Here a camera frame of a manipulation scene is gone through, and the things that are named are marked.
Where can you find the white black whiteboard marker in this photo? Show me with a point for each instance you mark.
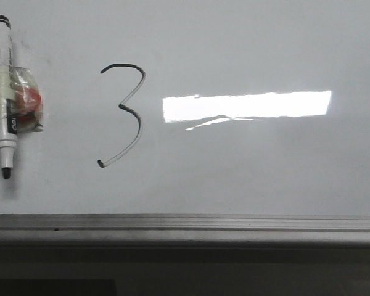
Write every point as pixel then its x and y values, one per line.
pixel 8 118

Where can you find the white whiteboard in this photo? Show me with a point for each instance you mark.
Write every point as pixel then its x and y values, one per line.
pixel 196 107

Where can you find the dark panel below whiteboard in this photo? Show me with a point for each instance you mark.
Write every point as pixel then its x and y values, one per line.
pixel 57 287

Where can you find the aluminium whiteboard frame rail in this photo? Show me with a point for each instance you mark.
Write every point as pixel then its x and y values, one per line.
pixel 183 230

